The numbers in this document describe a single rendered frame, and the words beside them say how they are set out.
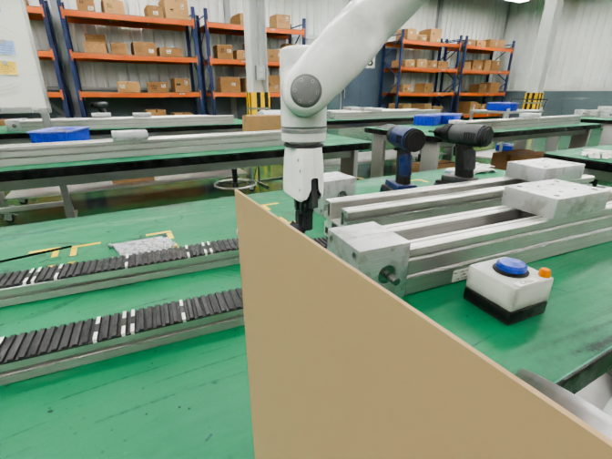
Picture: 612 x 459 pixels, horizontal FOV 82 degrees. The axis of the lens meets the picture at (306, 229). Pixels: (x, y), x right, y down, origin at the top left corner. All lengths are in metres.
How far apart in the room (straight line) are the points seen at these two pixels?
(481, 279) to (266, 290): 0.46
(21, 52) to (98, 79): 7.66
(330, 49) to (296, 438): 0.50
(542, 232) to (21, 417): 0.81
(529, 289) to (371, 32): 0.44
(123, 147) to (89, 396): 1.64
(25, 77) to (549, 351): 3.25
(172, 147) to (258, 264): 1.90
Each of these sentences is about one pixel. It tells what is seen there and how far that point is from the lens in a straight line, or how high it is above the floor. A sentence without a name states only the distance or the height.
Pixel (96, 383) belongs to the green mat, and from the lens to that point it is 0.49.
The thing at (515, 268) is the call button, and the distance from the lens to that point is 0.58.
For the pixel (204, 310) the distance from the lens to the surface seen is 0.50.
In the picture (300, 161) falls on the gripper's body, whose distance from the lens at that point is 0.64.
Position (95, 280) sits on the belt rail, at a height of 0.79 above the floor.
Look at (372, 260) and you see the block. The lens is 0.52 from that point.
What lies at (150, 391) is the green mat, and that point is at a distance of 0.45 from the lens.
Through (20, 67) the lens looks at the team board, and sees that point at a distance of 3.31.
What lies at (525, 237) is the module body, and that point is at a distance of 0.75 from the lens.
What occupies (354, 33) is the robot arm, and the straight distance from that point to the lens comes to 0.60.
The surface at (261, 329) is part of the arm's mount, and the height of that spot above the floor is 0.98.
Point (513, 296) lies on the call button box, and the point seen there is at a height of 0.83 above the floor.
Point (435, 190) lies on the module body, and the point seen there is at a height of 0.86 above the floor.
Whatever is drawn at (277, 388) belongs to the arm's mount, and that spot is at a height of 0.96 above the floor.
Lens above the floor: 1.08
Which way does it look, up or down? 21 degrees down
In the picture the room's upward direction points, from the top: straight up
